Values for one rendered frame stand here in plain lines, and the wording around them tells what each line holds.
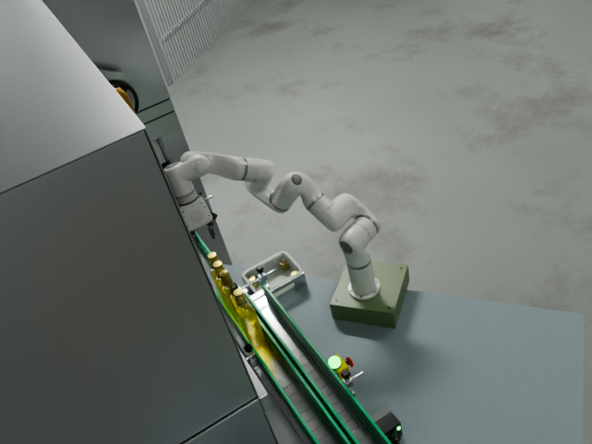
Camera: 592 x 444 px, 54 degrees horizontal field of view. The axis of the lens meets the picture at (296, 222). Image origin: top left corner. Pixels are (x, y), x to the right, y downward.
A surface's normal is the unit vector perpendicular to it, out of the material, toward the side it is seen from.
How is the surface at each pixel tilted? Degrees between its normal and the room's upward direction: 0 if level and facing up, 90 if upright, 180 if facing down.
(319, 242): 0
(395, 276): 1
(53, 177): 90
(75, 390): 90
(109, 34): 90
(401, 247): 0
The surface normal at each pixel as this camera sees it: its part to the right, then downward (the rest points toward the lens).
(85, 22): 0.49, 0.49
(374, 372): -0.19, -0.75
